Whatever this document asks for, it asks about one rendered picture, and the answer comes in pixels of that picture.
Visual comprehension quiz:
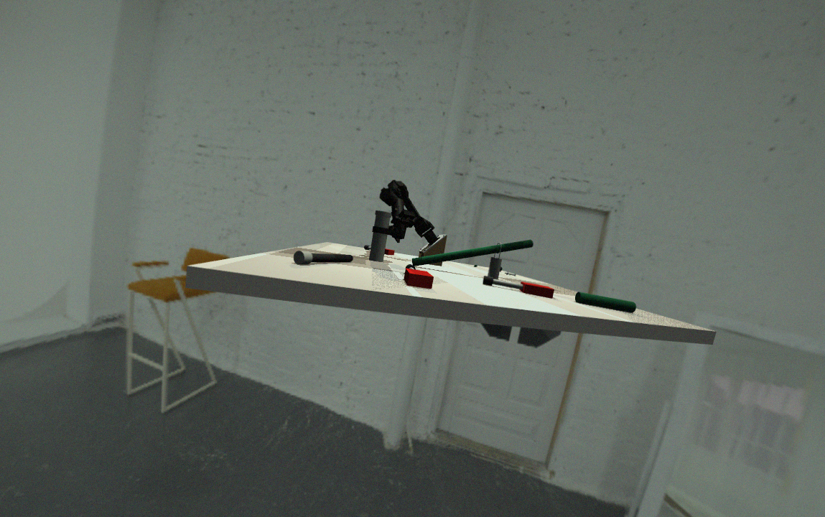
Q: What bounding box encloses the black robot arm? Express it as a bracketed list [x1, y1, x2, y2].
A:
[379, 180, 440, 245]

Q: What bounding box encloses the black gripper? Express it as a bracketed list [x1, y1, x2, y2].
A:
[388, 207, 415, 239]

